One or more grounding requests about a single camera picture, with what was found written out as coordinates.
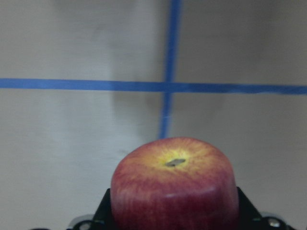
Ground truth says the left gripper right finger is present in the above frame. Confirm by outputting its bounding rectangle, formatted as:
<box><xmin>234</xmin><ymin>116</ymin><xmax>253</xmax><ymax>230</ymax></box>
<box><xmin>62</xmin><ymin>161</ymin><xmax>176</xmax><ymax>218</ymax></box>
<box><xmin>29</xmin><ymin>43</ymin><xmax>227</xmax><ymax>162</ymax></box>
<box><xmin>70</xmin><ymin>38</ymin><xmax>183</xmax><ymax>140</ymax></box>
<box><xmin>237</xmin><ymin>187</ymin><xmax>262</xmax><ymax>230</ymax></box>

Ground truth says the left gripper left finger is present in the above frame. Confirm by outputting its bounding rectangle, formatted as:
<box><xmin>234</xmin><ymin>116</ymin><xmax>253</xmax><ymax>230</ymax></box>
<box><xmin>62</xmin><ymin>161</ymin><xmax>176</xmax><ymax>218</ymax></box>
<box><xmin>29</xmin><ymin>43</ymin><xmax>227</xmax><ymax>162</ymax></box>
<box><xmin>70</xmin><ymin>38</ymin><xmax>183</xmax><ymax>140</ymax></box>
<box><xmin>92</xmin><ymin>188</ymin><xmax>115</xmax><ymax>230</ymax></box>

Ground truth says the red apple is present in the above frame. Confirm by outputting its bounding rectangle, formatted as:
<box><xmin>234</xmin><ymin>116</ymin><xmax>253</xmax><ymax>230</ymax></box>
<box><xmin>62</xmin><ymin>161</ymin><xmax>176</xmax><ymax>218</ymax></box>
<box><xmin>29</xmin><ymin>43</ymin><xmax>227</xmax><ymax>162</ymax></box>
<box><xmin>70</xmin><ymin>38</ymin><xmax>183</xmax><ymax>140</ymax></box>
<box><xmin>110</xmin><ymin>138</ymin><xmax>239</xmax><ymax>230</ymax></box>

